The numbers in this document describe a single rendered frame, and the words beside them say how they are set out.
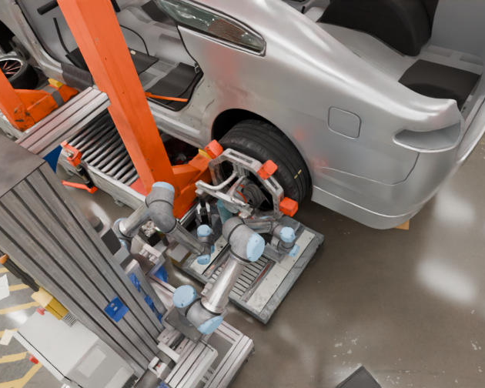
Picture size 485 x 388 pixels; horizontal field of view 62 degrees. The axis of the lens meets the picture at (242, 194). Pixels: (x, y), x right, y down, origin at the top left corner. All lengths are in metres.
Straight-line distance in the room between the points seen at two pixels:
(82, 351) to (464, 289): 2.53
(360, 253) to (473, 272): 0.79
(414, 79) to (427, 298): 1.58
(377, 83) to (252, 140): 0.83
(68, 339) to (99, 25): 1.36
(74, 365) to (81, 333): 0.13
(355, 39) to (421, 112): 1.68
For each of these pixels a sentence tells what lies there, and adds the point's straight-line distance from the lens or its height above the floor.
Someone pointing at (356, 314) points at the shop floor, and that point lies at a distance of 3.08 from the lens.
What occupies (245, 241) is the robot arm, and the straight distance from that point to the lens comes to 1.83.
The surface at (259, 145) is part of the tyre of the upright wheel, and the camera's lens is 2.37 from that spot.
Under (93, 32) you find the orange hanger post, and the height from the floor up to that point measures 1.96.
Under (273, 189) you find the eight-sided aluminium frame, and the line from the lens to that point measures 2.37.
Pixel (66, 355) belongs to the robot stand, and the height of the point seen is 1.23.
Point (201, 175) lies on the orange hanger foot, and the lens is 2.97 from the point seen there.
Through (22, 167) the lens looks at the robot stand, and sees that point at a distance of 1.35.
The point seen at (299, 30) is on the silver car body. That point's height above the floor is 1.80.
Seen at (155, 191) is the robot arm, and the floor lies 1.33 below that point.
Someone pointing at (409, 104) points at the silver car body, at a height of 1.64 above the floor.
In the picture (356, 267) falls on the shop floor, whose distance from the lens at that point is 3.24.
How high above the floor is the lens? 2.81
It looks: 50 degrees down
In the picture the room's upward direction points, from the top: 11 degrees counter-clockwise
